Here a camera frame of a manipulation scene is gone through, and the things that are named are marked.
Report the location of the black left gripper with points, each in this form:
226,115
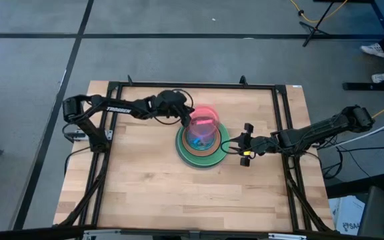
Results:
172,104

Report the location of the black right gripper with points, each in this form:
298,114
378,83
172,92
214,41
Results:
262,145

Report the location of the pink transparent plastic plate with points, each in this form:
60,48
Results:
208,116

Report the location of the dark teal plastic plate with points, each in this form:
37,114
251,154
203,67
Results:
225,140

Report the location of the blue transparent plastic plate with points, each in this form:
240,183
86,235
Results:
198,144

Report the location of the brown plastic plate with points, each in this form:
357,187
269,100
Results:
213,150

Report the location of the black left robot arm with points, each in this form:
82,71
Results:
118,109

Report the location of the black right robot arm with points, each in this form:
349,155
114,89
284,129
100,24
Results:
312,131

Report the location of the black table clamp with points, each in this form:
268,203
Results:
130,80
243,80

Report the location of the white cardboard box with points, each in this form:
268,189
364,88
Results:
347,215

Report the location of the black tripod stand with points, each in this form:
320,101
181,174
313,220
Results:
313,30

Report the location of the black stand base bar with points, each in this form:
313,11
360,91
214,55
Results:
372,86

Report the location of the dark grey chair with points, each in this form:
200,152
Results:
373,213

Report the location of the person's foot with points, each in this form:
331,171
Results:
373,50
382,77

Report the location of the black crossbar with silver brackets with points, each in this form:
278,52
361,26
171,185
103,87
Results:
28,233

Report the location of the black aluminium table frame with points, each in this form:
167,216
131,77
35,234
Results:
195,85

